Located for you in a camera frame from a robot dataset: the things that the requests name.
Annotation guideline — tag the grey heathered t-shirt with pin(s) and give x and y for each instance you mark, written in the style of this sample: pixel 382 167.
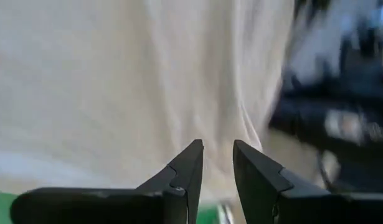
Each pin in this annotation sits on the grey heathered t-shirt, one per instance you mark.
pixel 116 87

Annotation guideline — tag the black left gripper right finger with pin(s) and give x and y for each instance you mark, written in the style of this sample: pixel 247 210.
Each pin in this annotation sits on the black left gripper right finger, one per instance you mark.
pixel 287 208

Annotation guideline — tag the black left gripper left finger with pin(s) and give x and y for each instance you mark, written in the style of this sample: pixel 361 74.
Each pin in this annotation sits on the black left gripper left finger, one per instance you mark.
pixel 116 207

